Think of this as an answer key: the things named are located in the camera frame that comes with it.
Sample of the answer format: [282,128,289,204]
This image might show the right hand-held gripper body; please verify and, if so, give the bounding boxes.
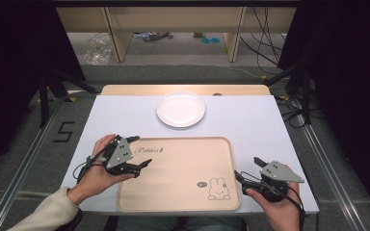
[259,160,305,203]

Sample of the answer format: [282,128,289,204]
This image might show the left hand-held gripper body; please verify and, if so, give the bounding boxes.
[103,134,141,177]

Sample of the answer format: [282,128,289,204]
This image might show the beige tray with rabbit print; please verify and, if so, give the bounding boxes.
[116,136,242,213]

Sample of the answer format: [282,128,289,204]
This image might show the white round plate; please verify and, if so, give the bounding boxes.
[155,90,207,129]

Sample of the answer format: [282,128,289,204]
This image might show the person's left hand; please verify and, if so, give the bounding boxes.
[66,133,136,207]

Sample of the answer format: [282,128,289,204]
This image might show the person's right hand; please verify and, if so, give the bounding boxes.
[245,182,304,231]

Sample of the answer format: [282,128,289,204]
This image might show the white table sheet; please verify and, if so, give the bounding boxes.
[61,94,320,216]

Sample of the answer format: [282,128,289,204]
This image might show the wooden table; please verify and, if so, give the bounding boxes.
[100,84,272,97]

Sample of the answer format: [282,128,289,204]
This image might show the black metal stand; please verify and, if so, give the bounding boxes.
[262,60,313,126]
[38,67,98,129]

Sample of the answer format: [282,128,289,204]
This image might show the clear plastic bag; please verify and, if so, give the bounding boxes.
[83,36,113,65]

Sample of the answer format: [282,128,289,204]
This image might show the dark clutter under desk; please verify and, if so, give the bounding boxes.
[132,31,175,42]

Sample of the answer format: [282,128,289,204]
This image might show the dark curtain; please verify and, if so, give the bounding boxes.
[277,0,370,224]
[0,0,87,182]

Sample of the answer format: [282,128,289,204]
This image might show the blue round discs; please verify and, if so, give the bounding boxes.
[200,37,222,45]

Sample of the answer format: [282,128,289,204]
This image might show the wooden desk in background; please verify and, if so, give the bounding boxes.
[55,6,299,64]

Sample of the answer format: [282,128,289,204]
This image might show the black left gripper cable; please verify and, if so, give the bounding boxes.
[72,153,111,185]

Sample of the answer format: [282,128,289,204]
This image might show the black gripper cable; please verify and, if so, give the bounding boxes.
[72,153,111,185]
[280,185,306,231]

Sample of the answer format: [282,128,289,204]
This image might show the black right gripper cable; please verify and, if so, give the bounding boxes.
[280,185,306,231]

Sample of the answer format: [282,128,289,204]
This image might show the aluminium floor rail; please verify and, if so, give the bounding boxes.
[0,104,63,231]
[296,95,364,231]

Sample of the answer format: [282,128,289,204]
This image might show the black floor cables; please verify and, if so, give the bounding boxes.
[275,95,324,130]

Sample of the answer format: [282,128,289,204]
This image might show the black hanging cables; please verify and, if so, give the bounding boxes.
[239,6,303,79]

